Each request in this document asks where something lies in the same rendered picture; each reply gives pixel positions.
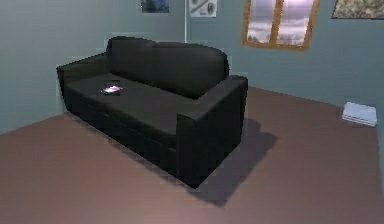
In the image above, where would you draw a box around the white flat box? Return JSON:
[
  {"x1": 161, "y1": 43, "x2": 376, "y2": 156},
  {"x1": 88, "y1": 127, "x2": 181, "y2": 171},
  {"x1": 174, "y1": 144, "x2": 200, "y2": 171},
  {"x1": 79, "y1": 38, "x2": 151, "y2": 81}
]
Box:
[{"x1": 341, "y1": 101, "x2": 379, "y2": 128}]

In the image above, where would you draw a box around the black sofa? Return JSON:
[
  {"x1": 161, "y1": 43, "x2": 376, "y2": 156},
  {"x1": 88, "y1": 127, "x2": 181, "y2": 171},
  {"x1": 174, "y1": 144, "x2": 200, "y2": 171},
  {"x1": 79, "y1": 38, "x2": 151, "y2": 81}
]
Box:
[{"x1": 55, "y1": 35, "x2": 249, "y2": 188}]

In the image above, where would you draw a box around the small pink and white object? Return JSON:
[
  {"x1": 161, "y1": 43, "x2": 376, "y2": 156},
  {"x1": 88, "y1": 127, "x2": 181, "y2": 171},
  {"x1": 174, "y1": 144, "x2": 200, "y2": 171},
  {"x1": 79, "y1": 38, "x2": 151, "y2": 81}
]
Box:
[{"x1": 99, "y1": 84, "x2": 126, "y2": 97}]

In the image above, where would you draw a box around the white wall picture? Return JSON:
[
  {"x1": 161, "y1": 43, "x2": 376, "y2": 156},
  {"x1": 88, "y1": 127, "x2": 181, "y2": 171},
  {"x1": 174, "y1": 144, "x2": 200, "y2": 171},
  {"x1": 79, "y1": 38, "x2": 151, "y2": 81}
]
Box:
[{"x1": 188, "y1": 0, "x2": 218, "y2": 19}]

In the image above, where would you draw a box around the green brown wall picture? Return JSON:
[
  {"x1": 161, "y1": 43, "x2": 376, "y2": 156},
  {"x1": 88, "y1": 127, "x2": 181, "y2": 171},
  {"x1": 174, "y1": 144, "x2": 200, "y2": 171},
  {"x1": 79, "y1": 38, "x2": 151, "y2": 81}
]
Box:
[{"x1": 331, "y1": 0, "x2": 384, "y2": 20}]

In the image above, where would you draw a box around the orange framed window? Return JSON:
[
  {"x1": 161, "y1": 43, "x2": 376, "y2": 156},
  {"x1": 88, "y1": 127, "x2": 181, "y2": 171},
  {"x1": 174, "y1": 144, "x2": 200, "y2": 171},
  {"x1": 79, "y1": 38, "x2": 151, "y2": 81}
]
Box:
[{"x1": 241, "y1": 0, "x2": 321, "y2": 53}]

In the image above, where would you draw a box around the dark blue wall picture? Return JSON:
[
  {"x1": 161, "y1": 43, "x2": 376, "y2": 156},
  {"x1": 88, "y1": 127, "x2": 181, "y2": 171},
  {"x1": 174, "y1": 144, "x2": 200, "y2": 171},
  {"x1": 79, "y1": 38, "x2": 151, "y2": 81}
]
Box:
[{"x1": 140, "y1": 0, "x2": 171, "y2": 14}]

